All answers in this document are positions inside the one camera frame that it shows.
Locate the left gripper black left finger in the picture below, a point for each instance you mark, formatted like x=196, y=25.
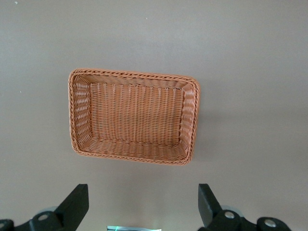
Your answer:
x=72, y=207

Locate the brown woven rectangular basket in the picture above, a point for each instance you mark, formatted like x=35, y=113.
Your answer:
x=134, y=115

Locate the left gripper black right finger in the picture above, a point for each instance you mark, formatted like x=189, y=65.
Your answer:
x=211, y=211

